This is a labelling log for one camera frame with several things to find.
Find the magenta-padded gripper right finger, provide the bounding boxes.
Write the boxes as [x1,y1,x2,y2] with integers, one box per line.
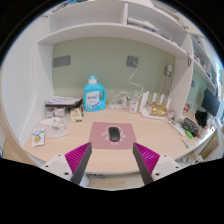
[132,142,184,186]

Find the white wall power adapter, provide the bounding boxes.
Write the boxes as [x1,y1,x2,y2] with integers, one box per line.
[163,64,174,77]

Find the grey blank wall plate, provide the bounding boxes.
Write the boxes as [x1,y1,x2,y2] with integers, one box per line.
[52,55,71,68]

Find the black monitor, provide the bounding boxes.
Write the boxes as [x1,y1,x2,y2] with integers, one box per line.
[200,88,222,118]

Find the white cable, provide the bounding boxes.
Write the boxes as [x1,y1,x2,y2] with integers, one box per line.
[128,61,144,98]

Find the grey wall socket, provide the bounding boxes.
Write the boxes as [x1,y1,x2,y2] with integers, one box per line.
[126,55,139,69]

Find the white packet yellow print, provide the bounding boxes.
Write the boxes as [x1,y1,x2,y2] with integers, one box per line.
[31,127,46,148]

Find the black computer mouse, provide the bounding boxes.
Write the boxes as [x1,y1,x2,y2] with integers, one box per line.
[108,126,121,143]

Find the white shelf unit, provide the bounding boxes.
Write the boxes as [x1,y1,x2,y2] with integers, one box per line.
[1,0,224,148]

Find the clear plastic bottle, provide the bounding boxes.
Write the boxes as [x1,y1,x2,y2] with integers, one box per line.
[129,91,140,114]

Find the white tube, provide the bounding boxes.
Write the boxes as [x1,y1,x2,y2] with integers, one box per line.
[181,138,191,149]

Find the clear plastic bags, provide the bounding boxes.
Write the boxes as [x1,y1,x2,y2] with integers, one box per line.
[41,114,70,140]

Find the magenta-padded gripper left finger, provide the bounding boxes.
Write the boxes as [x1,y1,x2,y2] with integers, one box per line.
[41,142,93,186]

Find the black bag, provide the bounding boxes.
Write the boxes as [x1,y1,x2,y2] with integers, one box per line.
[194,109,209,128]

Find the flat book stack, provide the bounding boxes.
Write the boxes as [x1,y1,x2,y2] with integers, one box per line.
[45,95,83,109]

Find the pink printed mouse pad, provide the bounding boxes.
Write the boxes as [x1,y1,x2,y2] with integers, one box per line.
[88,121,137,151]

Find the blue detergent bottle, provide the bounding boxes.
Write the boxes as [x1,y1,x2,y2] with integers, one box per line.
[82,74,108,113]

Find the white wire rack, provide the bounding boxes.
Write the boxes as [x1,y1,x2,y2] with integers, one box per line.
[108,90,132,110]

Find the gold foil bag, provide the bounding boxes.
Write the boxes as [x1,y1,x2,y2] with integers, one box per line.
[149,101,168,118]

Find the white remote control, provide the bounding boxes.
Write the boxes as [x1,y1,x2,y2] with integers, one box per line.
[168,119,186,137]

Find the small round jar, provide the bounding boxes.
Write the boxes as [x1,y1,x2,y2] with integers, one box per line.
[167,109,176,121]

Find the pale yellow box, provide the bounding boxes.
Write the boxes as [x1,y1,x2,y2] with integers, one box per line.
[70,106,84,123]

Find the white router with antennas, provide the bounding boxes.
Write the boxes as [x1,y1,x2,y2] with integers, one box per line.
[139,90,172,121]

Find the grey zip pouch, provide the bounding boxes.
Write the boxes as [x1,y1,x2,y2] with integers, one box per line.
[181,117,201,138]

